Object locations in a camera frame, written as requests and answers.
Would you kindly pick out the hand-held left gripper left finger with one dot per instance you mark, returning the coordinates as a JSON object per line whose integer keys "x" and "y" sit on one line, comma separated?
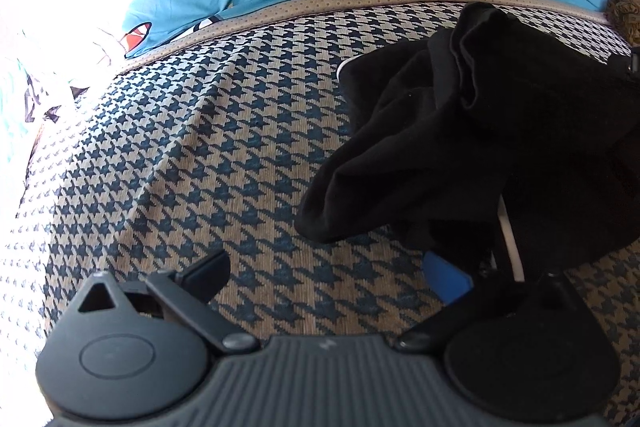
{"x": 207, "y": 269}

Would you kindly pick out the houndstooth mat with beige border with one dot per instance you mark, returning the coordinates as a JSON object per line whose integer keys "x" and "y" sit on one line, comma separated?
{"x": 200, "y": 157}

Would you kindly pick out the black t-shirt with red print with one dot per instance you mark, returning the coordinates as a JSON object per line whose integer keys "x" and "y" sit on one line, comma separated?
{"x": 440, "y": 132}

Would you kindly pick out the brown patterned cloth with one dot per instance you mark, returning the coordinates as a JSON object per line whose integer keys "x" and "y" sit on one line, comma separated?
{"x": 625, "y": 9}

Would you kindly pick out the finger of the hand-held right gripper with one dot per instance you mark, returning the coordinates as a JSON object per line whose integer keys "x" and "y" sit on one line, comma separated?
{"x": 627, "y": 64}

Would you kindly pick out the white printed bed sheet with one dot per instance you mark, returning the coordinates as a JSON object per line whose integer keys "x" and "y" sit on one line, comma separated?
{"x": 30, "y": 57}

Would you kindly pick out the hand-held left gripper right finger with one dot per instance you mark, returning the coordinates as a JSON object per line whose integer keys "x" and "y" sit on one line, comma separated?
{"x": 445, "y": 279}

